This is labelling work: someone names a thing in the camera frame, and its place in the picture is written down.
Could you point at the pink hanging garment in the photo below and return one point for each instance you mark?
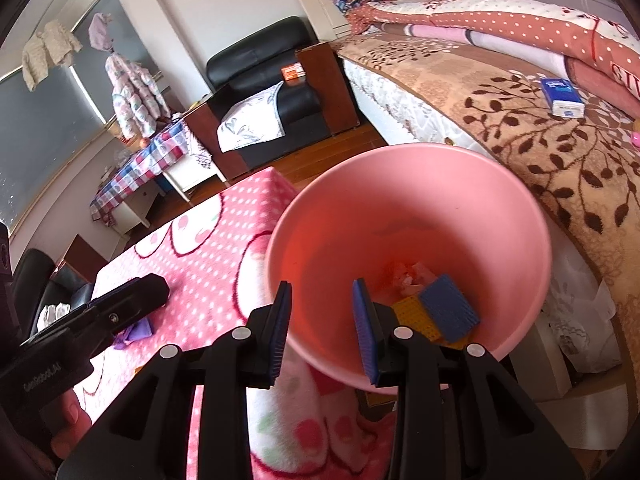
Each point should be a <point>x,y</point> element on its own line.
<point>100,32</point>

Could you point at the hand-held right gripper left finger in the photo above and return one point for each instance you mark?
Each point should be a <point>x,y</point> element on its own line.
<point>280,340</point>

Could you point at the clear plastic bag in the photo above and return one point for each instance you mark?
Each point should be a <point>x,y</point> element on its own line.
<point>119,154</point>

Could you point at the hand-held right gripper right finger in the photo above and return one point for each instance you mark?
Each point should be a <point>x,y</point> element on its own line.
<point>365,340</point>

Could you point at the person's left hand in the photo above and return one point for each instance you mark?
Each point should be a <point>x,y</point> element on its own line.
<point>72,420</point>

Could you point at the blue tissue pack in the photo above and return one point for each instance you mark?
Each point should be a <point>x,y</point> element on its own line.
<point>562,97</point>

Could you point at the plaid-covered side table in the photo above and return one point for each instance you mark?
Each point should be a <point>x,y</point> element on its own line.
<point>145,160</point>

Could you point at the polka dot quilt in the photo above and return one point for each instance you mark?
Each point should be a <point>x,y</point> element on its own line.
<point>500,25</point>

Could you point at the white bed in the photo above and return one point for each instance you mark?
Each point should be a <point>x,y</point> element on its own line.
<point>400,105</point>

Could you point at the grey window blind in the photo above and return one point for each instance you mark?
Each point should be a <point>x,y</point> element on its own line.
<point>45,150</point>
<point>127,25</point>

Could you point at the white table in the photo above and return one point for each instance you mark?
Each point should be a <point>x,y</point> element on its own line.
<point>192,170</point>

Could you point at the white plastic bag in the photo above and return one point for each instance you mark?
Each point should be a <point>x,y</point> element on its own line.
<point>585,320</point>

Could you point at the purple cloth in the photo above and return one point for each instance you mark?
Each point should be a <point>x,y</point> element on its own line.
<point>135,335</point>

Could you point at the black leather armchair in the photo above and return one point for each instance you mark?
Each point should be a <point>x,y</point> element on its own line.
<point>260,55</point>

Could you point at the white cloth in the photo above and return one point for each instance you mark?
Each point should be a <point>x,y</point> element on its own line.
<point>52,312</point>

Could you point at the patterned puffy jacket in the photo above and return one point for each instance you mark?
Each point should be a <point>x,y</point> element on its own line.
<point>132,95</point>

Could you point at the cream knit sweater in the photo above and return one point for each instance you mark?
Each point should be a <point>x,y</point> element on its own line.
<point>47,52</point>

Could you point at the floral pillowcase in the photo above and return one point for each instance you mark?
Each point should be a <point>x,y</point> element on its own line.
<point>250,125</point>

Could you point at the black leather sofa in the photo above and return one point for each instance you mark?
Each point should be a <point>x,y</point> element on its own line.
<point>30,280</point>

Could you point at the yellow foam net pad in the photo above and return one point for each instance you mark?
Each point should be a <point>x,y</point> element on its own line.
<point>407,312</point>

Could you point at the clear plastic wrapper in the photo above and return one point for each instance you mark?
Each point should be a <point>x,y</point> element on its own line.
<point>407,275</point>

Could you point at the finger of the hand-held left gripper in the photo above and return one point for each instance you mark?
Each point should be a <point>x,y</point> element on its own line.
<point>130,295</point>

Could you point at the brown wooden side cabinet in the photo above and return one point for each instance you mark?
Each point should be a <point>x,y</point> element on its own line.
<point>205,135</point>
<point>80,257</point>
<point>330,90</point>

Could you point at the pink printed blanket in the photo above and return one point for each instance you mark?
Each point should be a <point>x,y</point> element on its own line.
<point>200,240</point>

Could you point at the brown leaf pattern blanket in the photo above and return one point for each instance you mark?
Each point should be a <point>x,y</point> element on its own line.
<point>525,160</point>

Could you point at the pink bucket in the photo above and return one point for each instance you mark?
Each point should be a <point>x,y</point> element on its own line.
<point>400,200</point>

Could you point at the orange box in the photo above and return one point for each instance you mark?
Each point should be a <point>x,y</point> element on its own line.
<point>292,71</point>

